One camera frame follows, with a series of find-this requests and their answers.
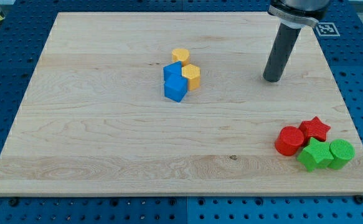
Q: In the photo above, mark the blue cube block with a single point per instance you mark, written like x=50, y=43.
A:
x=175, y=87

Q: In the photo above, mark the blue triangle block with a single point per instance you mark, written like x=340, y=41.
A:
x=172, y=69

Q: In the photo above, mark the yellow hexagon block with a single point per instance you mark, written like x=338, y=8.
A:
x=192, y=74

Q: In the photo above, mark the yellow cylinder block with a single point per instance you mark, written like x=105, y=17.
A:
x=182, y=55

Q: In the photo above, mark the light wooden board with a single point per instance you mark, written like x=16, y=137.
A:
x=94, y=121

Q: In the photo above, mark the red cylinder block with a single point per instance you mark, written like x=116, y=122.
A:
x=289, y=140

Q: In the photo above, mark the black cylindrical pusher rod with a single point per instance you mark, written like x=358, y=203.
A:
x=281, y=50

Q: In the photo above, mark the red star block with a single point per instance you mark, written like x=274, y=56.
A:
x=314, y=128

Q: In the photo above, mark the green star block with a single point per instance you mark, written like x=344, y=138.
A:
x=315, y=155

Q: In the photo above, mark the white fiducial marker tag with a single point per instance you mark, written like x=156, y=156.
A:
x=327, y=29

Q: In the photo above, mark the green cylinder block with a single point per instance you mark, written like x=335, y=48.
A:
x=342, y=151

